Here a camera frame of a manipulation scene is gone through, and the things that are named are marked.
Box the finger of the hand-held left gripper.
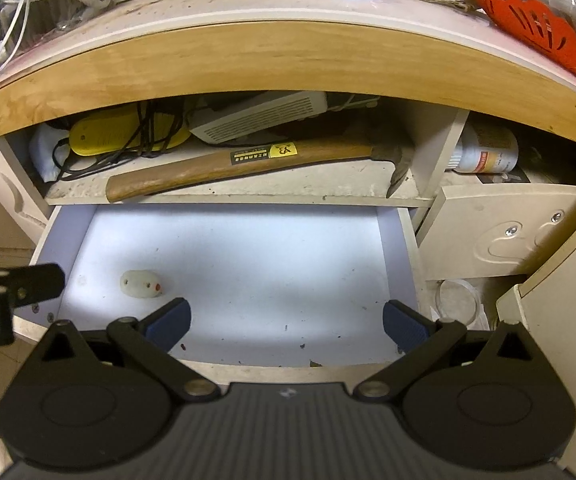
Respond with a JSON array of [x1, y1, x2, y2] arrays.
[[0, 262, 66, 307]]

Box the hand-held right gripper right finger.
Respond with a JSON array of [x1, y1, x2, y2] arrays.
[[353, 299, 536, 403]]

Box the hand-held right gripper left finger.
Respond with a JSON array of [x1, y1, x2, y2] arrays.
[[40, 297, 221, 403]]

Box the white oval plastic gadget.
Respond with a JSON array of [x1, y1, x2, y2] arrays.
[[120, 270, 163, 299]]

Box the white cabinet drawer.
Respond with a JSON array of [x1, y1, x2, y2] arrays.
[[29, 204, 431, 386]]

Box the beige carved drawer front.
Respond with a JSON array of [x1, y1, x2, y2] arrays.
[[415, 183, 576, 281]]

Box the white plastic bag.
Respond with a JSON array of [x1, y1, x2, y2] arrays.
[[29, 122, 76, 183]]

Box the yellow plastic device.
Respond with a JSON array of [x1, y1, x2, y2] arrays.
[[68, 108, 192, 156]]

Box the beige furniture panel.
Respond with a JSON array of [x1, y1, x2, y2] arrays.
[[496, 195, 576, 480]]

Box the dark printed booklet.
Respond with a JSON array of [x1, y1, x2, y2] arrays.
[[478, 167, 531, 186]]

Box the white label bottle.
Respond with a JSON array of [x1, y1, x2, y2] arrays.
[[445, 125, 520, 175]]

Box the white vented router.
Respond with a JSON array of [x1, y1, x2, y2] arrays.
[[189, 91, 329, 147]]

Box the beige wooden cabinet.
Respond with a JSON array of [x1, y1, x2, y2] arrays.
[[0, 0, 576, 321]]

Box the brown paper scrap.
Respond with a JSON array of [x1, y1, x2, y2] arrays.
[[408, 0, 473, 11]]

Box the orange plastic basket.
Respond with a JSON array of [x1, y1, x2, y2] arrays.
[[468, 0, 576, 86]]

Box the white strap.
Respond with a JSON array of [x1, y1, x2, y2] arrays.
[[435, 279, 486, 331]]

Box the wooden handle hammer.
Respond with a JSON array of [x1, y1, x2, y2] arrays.
[[105, 141, 415, 204]]

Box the black cord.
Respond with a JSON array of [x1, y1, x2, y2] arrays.
[[52, 100, 189, 182]]

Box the white cables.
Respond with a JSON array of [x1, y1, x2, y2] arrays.
[[0, 0, 64, 86]]

